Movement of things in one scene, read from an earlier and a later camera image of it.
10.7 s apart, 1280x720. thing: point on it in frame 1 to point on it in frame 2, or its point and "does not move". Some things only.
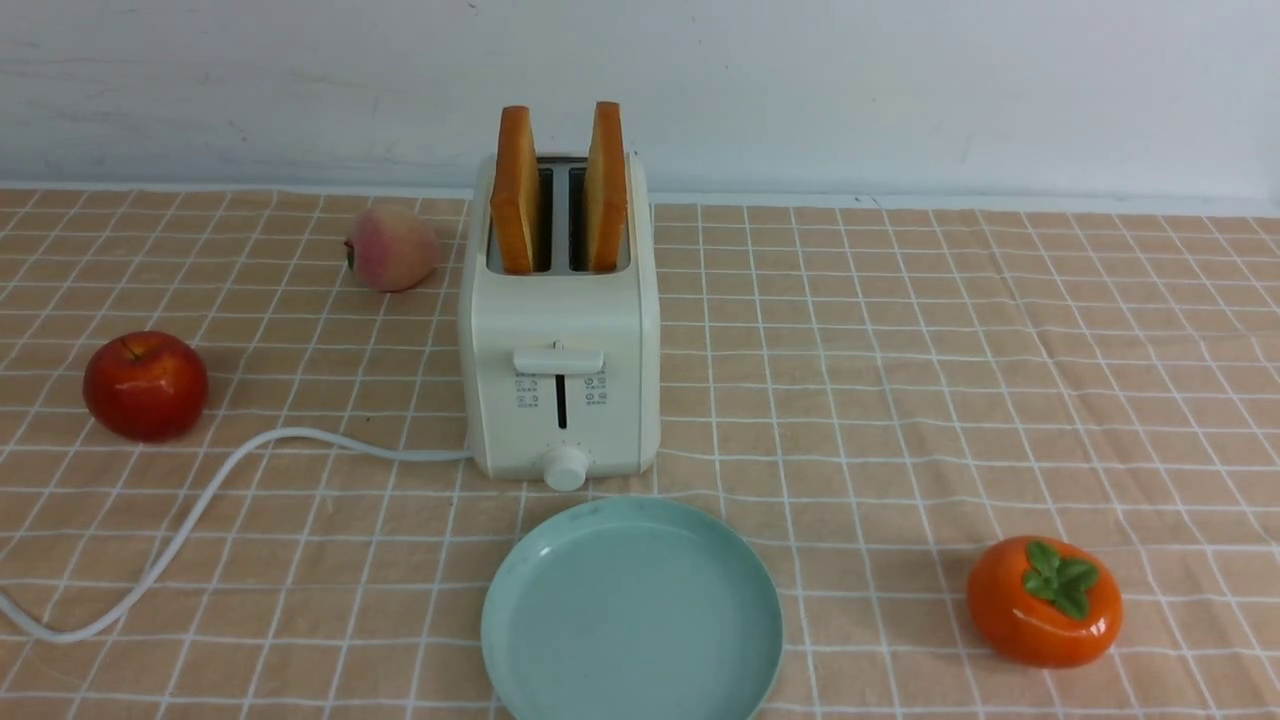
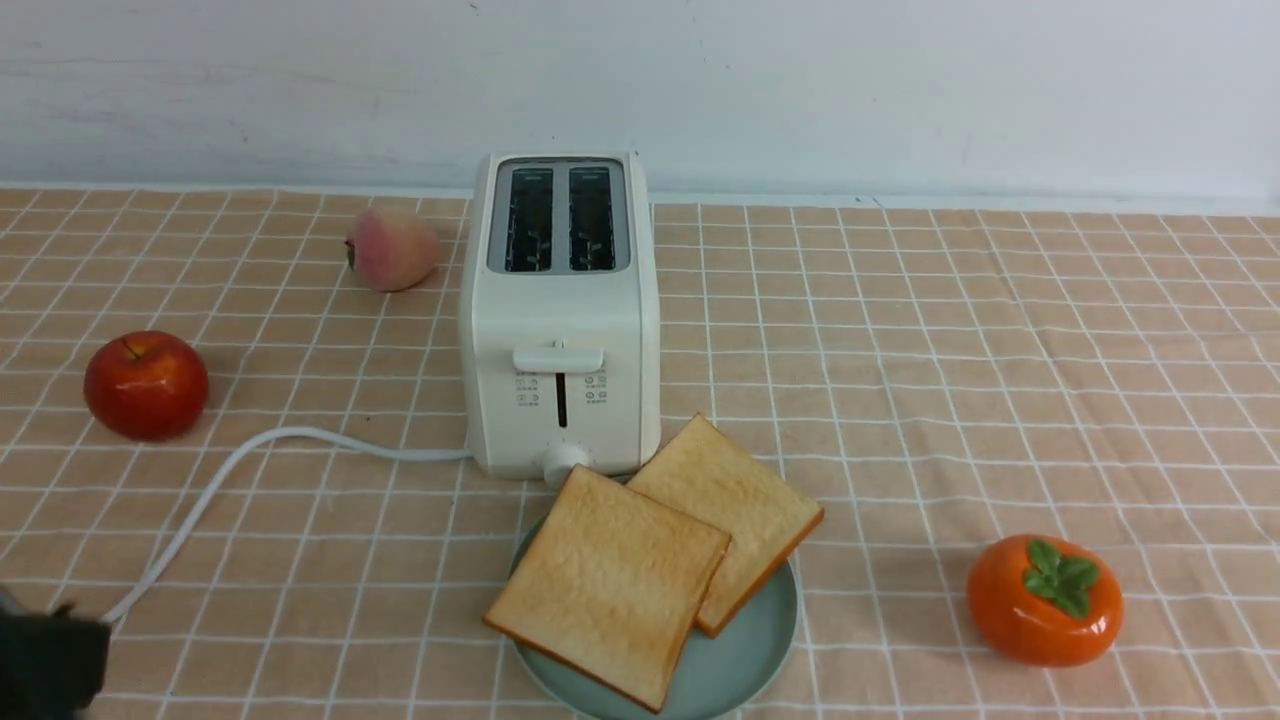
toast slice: (605, 206) to (702, 473)
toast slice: (515, 202) to (609, 586)
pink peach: (393, 248) does not move
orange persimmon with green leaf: (1044, 602) does not move
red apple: (148, 386) does not move
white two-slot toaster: (561, 368) does not move
